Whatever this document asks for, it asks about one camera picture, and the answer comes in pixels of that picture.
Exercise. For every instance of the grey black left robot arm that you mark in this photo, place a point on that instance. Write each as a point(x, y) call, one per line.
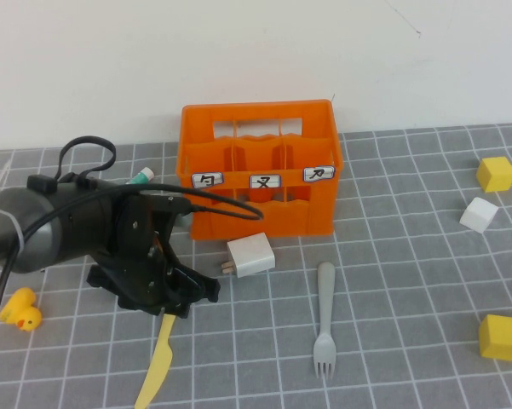
point(47, 230)

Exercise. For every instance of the grey checked tablecloth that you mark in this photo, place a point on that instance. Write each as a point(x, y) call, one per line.
point(409, 277)

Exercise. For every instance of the yellow cube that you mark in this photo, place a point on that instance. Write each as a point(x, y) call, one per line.
point(496, 174)
point(500, 338)

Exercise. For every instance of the yellow plastic knife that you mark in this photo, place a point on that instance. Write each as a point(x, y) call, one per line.
point(159, 362)

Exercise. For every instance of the white cube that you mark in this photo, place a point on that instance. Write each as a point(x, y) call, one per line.
point(477, 215)

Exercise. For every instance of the white zip tie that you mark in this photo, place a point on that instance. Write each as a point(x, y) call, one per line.
point(2, 181)

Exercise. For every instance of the white green glue stick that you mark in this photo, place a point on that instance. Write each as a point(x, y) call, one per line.
point(145, 174)

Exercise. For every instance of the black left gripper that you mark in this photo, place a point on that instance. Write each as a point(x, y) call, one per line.
point(140, 277)

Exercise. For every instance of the white paper label knife character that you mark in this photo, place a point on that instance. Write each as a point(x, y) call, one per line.
point(319, 173)

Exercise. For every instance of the grey plastic fork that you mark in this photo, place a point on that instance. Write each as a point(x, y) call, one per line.
point(326, 298)

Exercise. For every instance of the yellow rubber duck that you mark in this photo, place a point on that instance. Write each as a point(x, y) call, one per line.
point(21, 311)

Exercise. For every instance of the orange plastic cutlery holder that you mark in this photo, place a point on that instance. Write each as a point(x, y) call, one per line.
point(281, 221)

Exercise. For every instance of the white paper label fork character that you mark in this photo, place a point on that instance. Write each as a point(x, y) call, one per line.
point(264, 181)

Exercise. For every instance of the white power adapter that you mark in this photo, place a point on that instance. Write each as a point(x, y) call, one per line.
point(253, 255)

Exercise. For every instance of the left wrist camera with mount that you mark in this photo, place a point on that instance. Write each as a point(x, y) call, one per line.
point(162, 198)

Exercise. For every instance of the white paper label spoon character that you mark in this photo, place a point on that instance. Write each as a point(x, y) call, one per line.
point(207, 180)

